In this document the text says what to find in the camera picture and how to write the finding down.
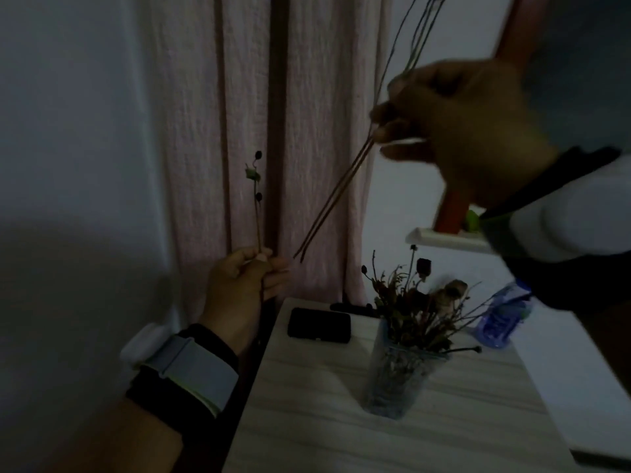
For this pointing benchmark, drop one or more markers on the person's left hand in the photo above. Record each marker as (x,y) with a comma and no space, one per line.
(231,300)

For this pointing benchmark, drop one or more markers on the person's right hand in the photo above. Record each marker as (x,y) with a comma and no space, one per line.
(478,128)

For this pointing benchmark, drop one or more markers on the person's left thumb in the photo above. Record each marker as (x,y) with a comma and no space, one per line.
(251,256)

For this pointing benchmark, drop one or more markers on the person's right fingers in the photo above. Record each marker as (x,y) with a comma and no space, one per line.
(404,123)

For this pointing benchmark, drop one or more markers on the short budded flower stem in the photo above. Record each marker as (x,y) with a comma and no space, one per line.
(257,201)

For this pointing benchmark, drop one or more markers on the bundle of long thin stems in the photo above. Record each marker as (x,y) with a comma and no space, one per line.
(345,184)

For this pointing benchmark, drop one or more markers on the person's left forearm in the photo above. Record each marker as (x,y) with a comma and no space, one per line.
(118,443)

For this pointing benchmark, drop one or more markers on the person's right forearm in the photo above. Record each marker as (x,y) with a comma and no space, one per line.
(609,339)

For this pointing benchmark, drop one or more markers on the black phone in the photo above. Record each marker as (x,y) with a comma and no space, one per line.
(319,325)

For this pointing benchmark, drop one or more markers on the small black object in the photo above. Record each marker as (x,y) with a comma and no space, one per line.
(352,308)

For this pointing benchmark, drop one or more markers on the small green object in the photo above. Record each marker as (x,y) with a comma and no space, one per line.
(472,221)

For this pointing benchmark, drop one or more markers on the white shelf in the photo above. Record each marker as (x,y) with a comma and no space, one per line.
(443,239)

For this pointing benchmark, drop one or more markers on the grey and black wrist band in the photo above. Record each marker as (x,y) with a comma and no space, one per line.
(190,371)

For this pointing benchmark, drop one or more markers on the pink curtain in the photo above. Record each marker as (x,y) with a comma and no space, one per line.
(246,118)

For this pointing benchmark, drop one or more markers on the dried flower bouquet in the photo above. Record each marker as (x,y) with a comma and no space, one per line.
(419,310)

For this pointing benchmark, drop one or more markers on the clear glass vase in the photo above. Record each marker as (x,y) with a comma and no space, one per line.
(399,379)

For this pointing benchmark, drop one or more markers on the white and black wrist band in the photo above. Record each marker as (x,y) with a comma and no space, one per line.
(567,226)

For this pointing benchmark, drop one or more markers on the blue plastic bottle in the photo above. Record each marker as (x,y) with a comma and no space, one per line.
(503,320)

